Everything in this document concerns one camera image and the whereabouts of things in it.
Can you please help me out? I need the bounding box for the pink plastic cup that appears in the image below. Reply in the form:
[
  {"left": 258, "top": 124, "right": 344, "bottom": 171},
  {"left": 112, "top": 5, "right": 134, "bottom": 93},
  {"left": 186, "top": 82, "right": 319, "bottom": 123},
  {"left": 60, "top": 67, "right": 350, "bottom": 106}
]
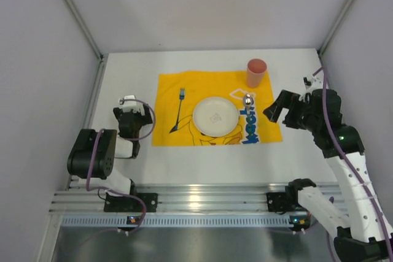
[{"left": 246, "top": 58, "right": 267, "bottom": 88}]

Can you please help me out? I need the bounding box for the yellow Pikachu placemat cloth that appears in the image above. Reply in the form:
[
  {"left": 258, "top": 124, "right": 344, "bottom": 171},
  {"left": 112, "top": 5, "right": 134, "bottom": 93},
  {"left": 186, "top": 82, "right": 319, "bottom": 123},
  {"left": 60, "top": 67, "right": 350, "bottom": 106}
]
[{"left": 152, "top": 71, "right": 282, "bottom": 147}]

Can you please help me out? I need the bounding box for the cream bear plate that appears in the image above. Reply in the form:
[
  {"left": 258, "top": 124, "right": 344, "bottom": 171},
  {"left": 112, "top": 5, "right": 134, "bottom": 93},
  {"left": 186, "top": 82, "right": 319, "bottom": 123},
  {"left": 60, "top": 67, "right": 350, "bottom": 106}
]
[{"left": 192, "top": 96, "right": 239, "bottom": 137}]

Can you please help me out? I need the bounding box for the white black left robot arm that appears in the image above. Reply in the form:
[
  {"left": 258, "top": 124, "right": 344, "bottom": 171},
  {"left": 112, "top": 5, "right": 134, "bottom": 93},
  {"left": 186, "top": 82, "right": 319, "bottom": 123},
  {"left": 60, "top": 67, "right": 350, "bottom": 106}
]
[{"left": 67, "top": 95, "right": 158, "bottom": 213}]

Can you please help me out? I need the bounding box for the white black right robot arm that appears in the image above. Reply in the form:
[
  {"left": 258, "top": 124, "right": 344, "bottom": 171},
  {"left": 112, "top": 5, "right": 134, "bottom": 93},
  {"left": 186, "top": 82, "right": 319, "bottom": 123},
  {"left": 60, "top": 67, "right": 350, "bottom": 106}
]
[{"left": 263, "top": 75, "right": 392, "bottom": 261}]

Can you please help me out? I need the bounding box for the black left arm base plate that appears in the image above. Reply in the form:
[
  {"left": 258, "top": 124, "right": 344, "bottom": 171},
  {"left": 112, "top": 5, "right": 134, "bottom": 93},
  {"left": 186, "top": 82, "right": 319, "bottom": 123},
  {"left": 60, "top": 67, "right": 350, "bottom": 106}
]
[{"left": 103, "top": 193, "right": 158, "bottom": 213}]

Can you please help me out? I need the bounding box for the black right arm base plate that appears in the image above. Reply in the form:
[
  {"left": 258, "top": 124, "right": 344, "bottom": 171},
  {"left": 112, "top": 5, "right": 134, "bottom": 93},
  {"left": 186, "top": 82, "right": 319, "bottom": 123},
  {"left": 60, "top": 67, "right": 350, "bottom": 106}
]
[{"left": 266, "top": 192, "right": 295, "bottom": 215}]

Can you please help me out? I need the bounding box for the white perforated cable duct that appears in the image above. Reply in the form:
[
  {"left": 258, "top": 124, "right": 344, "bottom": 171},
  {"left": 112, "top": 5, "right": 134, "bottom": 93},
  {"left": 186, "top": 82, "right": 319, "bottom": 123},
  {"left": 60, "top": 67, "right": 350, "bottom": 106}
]
[{"left": 61, "top": 215, "right": 294, "bottom": 228}]

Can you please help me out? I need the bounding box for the aluminium frame rail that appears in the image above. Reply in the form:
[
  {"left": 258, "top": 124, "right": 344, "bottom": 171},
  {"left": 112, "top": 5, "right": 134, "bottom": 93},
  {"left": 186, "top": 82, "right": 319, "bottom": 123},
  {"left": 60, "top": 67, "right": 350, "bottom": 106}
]
[{"left": 49, "top": 183, "right": 285, "bottom": 215}]

